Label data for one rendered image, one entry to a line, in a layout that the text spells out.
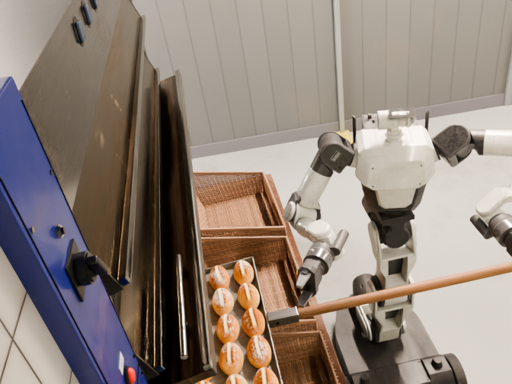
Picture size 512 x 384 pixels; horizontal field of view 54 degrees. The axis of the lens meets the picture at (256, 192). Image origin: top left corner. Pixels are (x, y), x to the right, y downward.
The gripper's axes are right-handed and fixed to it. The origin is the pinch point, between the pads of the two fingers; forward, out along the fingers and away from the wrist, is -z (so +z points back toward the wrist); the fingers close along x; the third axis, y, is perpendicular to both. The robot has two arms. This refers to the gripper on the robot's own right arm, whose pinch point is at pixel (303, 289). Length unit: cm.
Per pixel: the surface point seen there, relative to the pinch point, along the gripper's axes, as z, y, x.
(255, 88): 258, 151, 62
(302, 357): 16, 12, 60
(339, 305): -3.3, -12.6, -1.2
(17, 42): -38, 32, -90
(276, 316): -13.7, 2.9, -1.7
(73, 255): -66, 1, -73
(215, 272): -5.4, 27.6, -4.0
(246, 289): -8.6, 14.8, -3.9
